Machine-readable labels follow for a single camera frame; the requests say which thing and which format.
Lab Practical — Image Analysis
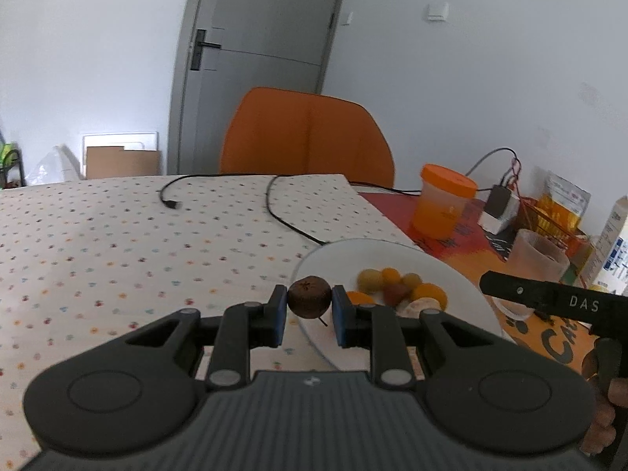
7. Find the white framed board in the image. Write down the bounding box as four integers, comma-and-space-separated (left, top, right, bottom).
80, 130, 161, 180

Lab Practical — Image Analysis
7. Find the grey door with handle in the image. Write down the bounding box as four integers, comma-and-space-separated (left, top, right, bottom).
168, 0, 352, 176

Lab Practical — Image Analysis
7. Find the dark brown round fruit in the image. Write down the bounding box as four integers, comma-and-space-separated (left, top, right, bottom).
287, 276, 333, 327

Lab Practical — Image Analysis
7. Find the red printed table mat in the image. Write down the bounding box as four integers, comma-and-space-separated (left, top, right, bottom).
360, 190, 606, 380

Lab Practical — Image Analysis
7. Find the black door handle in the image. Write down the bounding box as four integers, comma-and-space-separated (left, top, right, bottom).
190, 29, 222, 71

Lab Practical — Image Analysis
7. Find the clear plastic bag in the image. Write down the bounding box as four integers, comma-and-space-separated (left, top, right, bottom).
26, 144, 82, 186

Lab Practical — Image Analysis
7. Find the peeled pomelo segment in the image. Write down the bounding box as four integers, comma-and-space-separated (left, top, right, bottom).
396, 298, 443, 319

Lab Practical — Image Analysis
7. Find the cardboard box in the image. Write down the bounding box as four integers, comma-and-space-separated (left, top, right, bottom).
86, 146, 162, 180

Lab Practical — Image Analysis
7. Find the person's right hand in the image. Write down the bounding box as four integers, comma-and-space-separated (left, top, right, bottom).
578, 348, 628, 458

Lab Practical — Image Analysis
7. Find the white power adapter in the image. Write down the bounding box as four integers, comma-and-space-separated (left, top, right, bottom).
478, 184, 522, 234

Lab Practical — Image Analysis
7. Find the white milk carton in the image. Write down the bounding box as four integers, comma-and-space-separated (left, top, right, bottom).
581, 195, 628, 296

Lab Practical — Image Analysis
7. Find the yellow snack bag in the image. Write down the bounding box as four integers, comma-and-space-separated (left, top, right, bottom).
534, 170, 592, 237

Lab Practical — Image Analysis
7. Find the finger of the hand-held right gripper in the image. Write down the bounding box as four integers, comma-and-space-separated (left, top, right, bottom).
479, 269, 556, 313

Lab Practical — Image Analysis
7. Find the orange chair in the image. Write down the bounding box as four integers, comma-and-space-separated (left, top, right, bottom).
218, 87, 396, 190

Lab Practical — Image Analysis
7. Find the grey cable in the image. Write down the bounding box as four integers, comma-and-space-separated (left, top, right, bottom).
465, 146, 517, 178

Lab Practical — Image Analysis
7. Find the yellow-green round fruit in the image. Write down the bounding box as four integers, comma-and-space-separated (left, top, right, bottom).
356, 268, 385, 293

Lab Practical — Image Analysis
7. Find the thin black cable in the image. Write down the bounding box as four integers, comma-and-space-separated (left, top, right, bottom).
351, 183, 424, 194

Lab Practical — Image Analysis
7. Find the black rack with green item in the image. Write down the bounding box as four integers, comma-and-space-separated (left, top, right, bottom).
0, 141, 24, 190

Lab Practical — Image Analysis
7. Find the black cable with plug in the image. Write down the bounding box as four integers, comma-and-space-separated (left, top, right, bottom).
159, 173, 328, 246

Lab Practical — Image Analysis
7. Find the dotted white tablecloth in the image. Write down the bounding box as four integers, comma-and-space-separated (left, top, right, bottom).
0, 173, 419, 458

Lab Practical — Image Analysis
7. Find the white round plate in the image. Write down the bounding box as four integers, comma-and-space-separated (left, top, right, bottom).
291, 238, 502, 371

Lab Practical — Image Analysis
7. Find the orange-lid plastic jar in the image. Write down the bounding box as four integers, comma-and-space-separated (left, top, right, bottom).
411, 163, 478, 241

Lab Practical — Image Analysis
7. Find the frosted plastic cup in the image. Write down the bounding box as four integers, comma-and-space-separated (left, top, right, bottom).
495, 228, 571, 318

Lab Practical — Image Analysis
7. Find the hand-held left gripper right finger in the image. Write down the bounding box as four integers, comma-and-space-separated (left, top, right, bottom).
330, 284, 504, 387

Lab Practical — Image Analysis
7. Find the red wire basket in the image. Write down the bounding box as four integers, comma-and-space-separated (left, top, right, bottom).
517, 197, 587, 258

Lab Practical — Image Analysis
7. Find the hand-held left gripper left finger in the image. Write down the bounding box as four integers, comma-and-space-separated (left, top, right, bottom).
125, 283, 288, 389

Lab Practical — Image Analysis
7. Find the red cherry tomato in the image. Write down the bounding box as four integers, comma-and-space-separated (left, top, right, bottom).
382, 283, 411, 308

